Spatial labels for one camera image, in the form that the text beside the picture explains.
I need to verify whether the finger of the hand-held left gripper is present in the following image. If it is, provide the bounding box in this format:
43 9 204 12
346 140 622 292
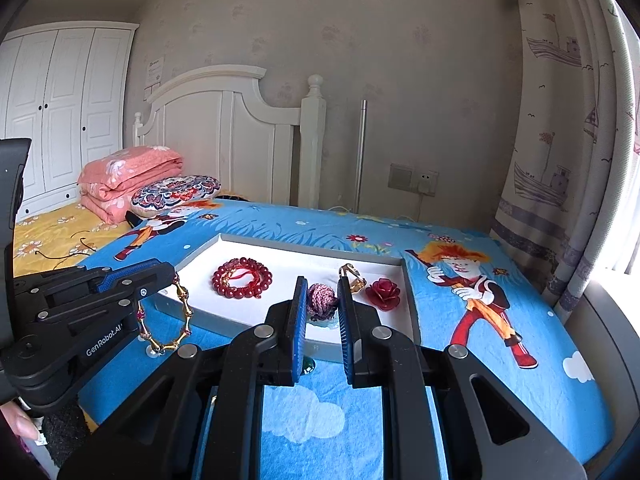
30 269 179 342
15 258 176 311

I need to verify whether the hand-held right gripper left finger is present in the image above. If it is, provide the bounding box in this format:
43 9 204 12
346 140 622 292
57 276 311 480

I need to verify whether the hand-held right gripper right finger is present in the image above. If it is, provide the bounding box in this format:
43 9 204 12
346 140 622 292
336 276 588 480

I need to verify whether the pink woven bracelet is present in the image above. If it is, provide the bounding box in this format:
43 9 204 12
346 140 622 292
306 282 341 323

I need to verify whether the gold chain bracelet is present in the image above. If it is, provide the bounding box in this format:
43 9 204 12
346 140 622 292
135 270 198 358

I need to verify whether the gold ring ornament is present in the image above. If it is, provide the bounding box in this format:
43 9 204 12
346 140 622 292
337 262 366 293

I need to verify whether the red rose ornament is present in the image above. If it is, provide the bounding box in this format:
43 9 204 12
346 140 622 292
365 278 403 307

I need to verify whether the red bead bracelet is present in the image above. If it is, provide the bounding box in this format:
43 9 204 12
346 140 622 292
211 257 274 300

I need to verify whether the grey shallow cardboard box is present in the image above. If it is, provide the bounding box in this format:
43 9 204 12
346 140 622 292
152 232 421 361

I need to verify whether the person's left forearm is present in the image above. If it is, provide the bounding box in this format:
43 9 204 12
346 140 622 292
42 400 93 468

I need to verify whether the person's left hand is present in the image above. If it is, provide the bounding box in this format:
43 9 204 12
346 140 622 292
0 402 37 443

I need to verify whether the yellow floral bedsheet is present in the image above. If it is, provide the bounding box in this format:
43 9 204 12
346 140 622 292
12 202 136 278

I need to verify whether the patterned round pillow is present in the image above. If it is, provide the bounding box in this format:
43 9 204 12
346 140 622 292
131 174 222 218

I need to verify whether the pink folded quilt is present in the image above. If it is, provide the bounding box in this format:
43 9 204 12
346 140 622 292
77 146 185 225

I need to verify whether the white wooden headboard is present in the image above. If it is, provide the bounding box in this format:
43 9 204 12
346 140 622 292
132 65 327 208

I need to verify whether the white charger plug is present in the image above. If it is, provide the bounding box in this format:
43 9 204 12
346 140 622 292
400 182 437 223

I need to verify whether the metal pole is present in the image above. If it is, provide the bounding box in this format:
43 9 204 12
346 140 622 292
354 100 369 211

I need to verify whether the white wardrobe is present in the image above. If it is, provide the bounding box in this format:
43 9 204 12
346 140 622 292
0 24 140 223

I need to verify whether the blue cartoon printed blanket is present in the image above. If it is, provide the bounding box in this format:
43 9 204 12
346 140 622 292
75 199 616 480

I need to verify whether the ship printed curtain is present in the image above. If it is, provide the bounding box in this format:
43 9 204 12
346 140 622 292
490 0 640 311

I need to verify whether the black cord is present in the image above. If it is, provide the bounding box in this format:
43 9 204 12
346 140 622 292
37 236 101 262

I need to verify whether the wall switch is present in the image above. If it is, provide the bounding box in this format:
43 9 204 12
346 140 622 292
389 162 413 190

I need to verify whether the wall socket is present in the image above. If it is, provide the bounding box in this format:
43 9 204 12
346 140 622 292
412 170 440 197

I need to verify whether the paper wall notice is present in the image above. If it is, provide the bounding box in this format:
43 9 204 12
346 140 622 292
142 55 165 101

